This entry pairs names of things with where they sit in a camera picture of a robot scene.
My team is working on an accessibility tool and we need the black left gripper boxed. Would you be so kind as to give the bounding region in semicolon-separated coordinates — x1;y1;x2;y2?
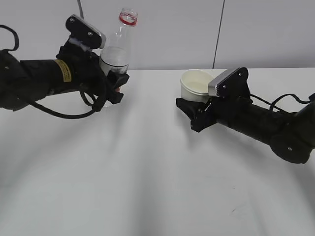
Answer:
58;38;129;112

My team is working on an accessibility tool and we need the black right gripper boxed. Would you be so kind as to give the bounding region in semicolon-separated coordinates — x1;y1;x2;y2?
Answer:
176;67;252;132

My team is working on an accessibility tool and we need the white paper cup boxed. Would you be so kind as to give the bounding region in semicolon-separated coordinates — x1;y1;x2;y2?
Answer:
180;69;214;103

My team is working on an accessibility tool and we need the clear plastic water bottle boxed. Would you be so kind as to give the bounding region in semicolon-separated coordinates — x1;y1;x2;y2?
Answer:
99;7;138;75

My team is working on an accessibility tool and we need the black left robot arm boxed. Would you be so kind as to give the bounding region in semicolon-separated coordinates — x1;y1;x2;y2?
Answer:
0;41;129;112

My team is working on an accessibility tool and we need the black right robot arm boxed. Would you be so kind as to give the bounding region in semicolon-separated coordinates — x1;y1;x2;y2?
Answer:
176;67;315;164

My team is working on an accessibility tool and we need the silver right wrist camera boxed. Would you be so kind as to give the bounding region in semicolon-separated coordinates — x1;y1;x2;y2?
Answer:
208;68;240;97

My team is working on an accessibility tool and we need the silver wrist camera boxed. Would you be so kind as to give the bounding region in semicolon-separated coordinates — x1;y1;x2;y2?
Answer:
208;68;240;97
65;14;106;49

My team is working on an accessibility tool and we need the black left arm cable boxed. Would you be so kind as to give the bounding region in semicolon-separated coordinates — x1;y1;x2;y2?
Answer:
0;24;108;119

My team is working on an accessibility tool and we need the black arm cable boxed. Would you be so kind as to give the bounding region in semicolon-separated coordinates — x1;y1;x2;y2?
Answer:
250;92;315;115
0;24;108;119

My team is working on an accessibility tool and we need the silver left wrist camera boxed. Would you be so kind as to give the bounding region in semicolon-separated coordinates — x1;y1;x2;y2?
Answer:
65;14;106;49

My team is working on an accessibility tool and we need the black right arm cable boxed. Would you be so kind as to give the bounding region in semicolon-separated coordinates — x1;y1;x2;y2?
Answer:
250;92;315;115

